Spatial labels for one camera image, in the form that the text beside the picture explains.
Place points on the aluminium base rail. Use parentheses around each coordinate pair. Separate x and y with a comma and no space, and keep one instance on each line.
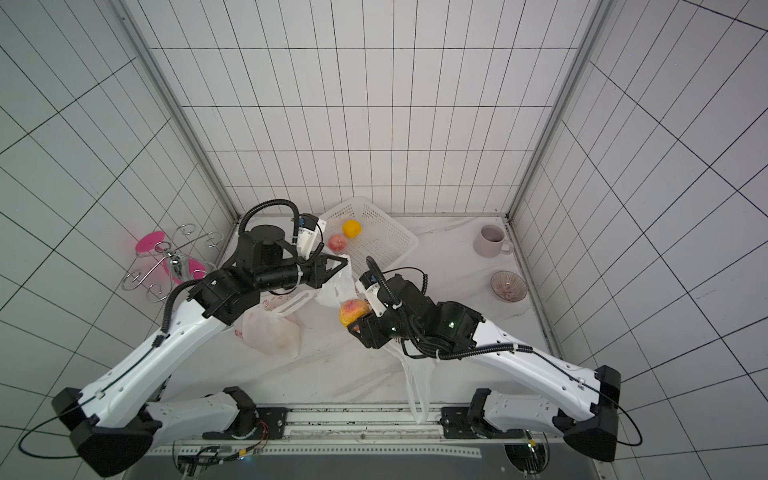
(336,429)

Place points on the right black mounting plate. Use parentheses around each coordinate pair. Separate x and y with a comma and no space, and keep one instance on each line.
(458,424)

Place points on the white bag red lettering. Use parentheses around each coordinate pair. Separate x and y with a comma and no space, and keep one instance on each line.
(271,327)

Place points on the yellow pink peach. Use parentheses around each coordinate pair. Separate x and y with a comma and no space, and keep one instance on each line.
(351,310)

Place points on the chrome wire glass rack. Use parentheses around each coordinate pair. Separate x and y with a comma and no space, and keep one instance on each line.
(180,243)

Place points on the black mounting plate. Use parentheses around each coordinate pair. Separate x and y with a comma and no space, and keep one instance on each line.
(458,424)
(264,423)

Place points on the white perforated plastic basket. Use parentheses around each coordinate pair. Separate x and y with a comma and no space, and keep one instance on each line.
(382,237)

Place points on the pink wine glass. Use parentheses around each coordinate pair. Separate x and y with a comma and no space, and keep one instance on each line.
(181,269)
(149,242)

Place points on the pink peach back left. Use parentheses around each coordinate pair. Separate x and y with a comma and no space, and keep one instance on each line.
(337,243)

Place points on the yellow peach back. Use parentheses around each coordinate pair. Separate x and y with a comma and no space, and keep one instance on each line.
(351,229)

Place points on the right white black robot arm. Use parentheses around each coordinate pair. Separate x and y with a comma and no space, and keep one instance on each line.
(579,404)

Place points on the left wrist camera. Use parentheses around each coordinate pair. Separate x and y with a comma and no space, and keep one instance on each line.
(310,235)

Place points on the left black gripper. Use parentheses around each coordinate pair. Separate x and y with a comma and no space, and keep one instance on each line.
(315,272)

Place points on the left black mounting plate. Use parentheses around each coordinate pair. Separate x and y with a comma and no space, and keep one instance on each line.
(264,423)

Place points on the pink ceramic mug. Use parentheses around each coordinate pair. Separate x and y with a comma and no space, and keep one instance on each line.
(491,242)

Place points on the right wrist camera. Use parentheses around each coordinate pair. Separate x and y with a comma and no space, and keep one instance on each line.
(371,295)

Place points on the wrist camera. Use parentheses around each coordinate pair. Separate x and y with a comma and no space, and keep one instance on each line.
(371,295)
(310,235)

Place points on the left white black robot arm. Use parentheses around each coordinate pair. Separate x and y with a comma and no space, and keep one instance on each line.
(114,421)

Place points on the pink wine glass upper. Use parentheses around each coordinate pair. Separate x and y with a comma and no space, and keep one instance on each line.
(149,242)

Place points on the pink wine glass lower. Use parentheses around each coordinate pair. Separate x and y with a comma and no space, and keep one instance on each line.
(181,269)

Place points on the white bag cartoon print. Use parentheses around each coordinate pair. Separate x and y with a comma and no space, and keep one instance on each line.
(387,332)

